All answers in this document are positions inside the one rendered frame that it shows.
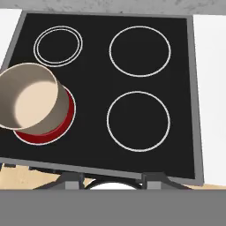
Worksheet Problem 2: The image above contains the black stove knob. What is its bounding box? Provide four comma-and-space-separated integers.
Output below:
28, 166, 57, 174
1, 162, 17, 169

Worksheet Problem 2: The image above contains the black glass hob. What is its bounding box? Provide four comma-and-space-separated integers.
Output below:
0, 11, 205, 187

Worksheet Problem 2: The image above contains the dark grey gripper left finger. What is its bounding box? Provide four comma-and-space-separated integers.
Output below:
33, 171, 86, 191

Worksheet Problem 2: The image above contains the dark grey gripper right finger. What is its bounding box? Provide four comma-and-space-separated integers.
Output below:
141, 171, 192, 191

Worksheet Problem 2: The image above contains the beige cooking pot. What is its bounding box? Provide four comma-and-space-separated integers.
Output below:
0, 62, 75, 137

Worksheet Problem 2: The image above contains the white round stove knob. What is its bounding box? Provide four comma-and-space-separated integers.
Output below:
85, 177, 141, 191

